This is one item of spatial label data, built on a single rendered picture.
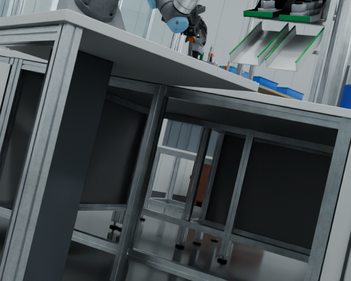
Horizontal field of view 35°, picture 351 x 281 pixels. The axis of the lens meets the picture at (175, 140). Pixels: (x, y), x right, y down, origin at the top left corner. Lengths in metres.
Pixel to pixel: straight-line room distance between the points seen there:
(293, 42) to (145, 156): 0.78
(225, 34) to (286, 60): 5.03
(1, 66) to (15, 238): 1.35
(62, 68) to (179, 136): 3.06
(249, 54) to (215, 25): 4.86
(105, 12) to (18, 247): 0.84
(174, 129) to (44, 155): 3.07
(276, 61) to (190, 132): 2.20
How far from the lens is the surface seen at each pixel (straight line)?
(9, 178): 2.72
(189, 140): 4.36
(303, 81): 8.41
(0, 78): 2.63
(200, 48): 2.41
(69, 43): 1.42
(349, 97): 2.97
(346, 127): 1.97
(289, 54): 2.29
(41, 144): 1.39
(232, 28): 7.34
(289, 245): 3.71
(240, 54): 2.30
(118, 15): 1.99
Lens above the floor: 0.58
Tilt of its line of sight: 1 degrees up
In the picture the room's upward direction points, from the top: 13 degrees clockwise
